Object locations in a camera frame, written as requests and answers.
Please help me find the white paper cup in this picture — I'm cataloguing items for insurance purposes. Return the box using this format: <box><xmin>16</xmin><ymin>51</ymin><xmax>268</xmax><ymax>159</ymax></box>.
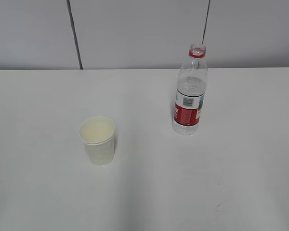
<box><xmin>79</xmin><ymin>116</ymin><xmax>116</xmax><ymax>165</ymax></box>

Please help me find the clear water bottle red label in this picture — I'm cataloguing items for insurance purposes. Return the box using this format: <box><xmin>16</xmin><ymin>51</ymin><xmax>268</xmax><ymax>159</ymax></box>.
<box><xmin>172</xmin><ymin>43</ymin><xmax>208</xmax><ymax>135</ymax></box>

